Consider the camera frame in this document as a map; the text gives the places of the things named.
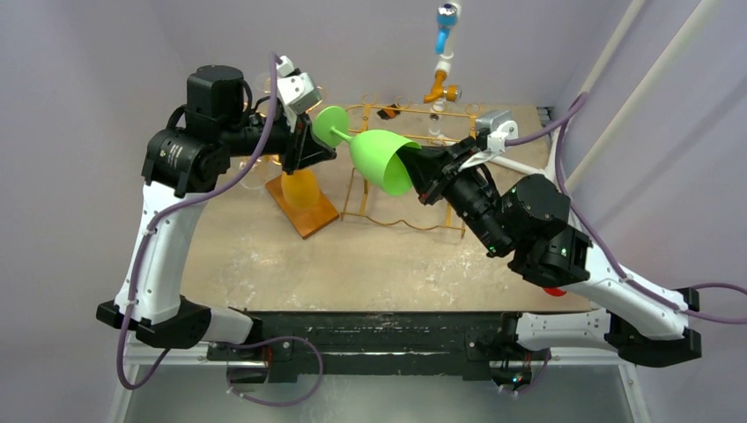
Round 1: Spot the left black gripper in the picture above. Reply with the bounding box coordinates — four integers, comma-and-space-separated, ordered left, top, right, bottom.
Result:
220, 102, 337, 174

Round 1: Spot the yellow goblet front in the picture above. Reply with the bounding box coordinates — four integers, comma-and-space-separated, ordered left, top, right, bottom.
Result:
280, 168, 321, 209

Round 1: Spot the gold scroll glass rack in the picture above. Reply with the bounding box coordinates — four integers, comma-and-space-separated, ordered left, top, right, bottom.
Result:
239, 72, 342, 240

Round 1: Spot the green plastic goblet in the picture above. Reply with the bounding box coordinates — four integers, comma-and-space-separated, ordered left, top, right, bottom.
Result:
312, 106, 422, 197

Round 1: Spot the tall clear flute glass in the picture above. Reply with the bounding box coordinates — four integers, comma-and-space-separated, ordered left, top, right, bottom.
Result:
255, 71, 280, 96

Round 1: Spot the gold rectangular wire rack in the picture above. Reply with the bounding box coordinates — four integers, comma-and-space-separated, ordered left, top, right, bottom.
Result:
340, 94, 484, 237

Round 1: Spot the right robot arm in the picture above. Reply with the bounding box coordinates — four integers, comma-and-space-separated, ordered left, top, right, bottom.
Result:
396, 137, 702, 368

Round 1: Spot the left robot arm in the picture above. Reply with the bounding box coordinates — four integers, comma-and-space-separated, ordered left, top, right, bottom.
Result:
96, 63, 336, 360

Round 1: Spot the small orange black object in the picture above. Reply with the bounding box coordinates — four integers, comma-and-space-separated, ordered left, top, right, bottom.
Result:
376, 103, 402, 121

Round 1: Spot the orange pipe fitting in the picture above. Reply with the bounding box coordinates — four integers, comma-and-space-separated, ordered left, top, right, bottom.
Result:
423, 54, 462, 103

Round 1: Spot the red plastic goblet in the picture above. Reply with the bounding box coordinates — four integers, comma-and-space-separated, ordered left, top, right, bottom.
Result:
544, 288, 566, 297

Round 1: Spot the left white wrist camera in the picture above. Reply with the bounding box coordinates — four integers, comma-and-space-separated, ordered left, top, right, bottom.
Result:
276, 56, 322, 115

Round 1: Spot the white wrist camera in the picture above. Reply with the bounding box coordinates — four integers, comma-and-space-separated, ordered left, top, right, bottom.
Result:
276, 56, 322, 115
459, 110, 519, 171

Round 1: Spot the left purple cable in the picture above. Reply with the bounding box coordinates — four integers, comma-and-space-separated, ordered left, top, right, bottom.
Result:
116, 52, 325, 408

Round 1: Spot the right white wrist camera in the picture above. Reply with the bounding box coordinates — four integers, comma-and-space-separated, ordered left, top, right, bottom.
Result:
459, 110, 519, 171

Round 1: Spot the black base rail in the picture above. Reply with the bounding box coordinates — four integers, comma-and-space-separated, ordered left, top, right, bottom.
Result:
121, 310, 636, 383

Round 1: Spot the white pvc pipe frame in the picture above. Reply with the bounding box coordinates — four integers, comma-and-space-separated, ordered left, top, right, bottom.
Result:
428, 0, 728, 194

